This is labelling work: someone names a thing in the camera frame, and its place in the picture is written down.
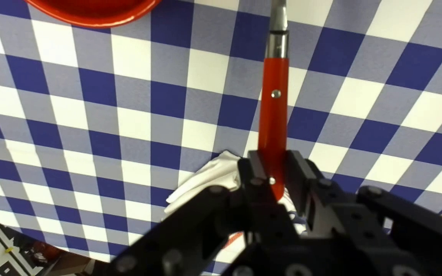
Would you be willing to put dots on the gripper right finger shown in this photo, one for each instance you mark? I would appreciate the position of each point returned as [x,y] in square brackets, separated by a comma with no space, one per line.
[359,222]

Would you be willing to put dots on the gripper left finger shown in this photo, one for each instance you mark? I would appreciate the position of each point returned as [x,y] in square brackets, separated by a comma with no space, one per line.
[205,222]

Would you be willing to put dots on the red bowl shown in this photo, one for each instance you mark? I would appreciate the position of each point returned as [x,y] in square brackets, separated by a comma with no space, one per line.
[94,11]

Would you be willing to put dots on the white cloth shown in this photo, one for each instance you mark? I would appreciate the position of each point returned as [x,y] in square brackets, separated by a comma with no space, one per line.
[209,184]

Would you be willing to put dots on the blue white checkered tablecloth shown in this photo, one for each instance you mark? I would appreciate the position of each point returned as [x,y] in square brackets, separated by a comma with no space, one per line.
[129,115]

